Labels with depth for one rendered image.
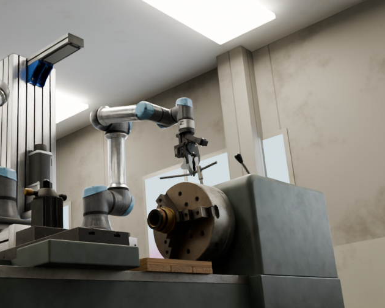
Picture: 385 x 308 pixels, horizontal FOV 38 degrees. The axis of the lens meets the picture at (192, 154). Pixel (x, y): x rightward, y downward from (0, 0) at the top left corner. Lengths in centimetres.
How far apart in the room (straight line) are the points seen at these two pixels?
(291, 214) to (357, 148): 257
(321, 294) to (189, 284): 74
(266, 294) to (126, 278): 61
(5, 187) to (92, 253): 90
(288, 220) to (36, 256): 114
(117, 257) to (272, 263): 76
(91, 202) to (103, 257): 112
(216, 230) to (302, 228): 49
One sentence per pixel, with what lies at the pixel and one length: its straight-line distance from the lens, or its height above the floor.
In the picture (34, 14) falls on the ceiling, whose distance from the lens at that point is 494.
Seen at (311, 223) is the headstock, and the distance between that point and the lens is 244.
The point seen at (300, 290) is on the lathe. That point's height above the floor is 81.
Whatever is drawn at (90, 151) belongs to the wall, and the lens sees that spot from 698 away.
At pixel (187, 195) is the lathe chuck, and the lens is 210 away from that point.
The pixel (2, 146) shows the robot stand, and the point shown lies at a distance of 269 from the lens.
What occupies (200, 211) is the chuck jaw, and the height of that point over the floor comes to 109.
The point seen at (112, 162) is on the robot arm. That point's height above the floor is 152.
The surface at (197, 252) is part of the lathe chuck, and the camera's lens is 204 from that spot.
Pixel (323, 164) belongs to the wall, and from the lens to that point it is 493.
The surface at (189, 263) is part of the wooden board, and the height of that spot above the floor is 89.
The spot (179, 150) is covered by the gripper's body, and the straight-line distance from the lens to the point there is 246.
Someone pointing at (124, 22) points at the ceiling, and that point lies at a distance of 503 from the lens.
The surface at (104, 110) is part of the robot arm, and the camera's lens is 271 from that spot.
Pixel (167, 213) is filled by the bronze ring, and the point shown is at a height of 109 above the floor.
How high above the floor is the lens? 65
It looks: 19 degrees up
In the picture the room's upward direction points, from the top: 5 degrees counter-clockwise
